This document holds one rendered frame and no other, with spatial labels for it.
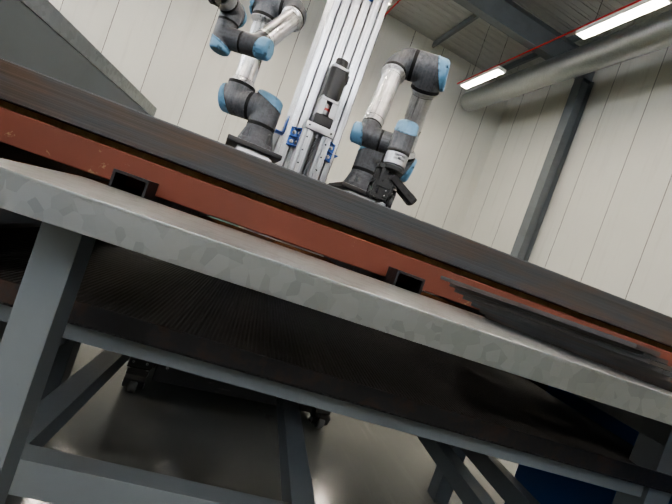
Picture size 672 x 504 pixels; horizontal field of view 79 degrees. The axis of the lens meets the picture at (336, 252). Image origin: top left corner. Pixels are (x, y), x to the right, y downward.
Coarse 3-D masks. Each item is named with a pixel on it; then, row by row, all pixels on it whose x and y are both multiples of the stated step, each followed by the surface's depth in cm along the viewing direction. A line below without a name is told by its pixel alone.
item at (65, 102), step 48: (0, 96) 58; (48, 96) 59; (96, 96) 60; (144, 144) 62; (192, 144) 63; (288, 192) 66; (336, 192) 68; (384, 240) 72; (432, 240) 71; (528, 288) 75; (576, 288) 77
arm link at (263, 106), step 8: (248, 96) 165; (256, 96) 165; (264, 96) 163; (272, 96) 164; (248, 104) 164; (256, 104) 164; (264, 104) 163; (272, 104) 164; (280, 104) 167; (248, 112) 166; (256, 112) 164; (264, 112) 164; (272, 112) 165; (280, 112) 168; (256, 120) 164; (264, 120) 164; (272, 120) 166
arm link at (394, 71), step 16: (416, 48) 154; (384, 64) 154; (400, 64) 151; (384, 80) 149; (400, 80) 153; (384, 96) 146; (368, 112) 144; (384, 112) 145; (352, 128) 140; (368, 128) 140; (368, 144) 141
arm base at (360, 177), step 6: (354, 168) 182; (360, 168) 180; (348, 174) 184; (354, 174) 180; (360, 174) 179; (366, 174) 180; (372, 174) 181; (348, 180) 180; (354, 180) 180; (360, 180) 179; (366, 180) 179; (360, 186) 178; (366, 186) 179
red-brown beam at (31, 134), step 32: (0, 128) 59; (32, 128) 59; (64, 128) 63; (64, 160) 60; (96, 160) 61; (128, 160) 62; (160, 160) 65; (160, 192) 63; (192, 192) 64; (224, 192) 65; (256, 224) 66; (288, 224) 67; (320, 224) 68; (352, 256) 69; (384, 256) 70; (416, 256) 74; (448, 288) 72; (480, 288) 73; (512, 288) 78; (576, 320) 77
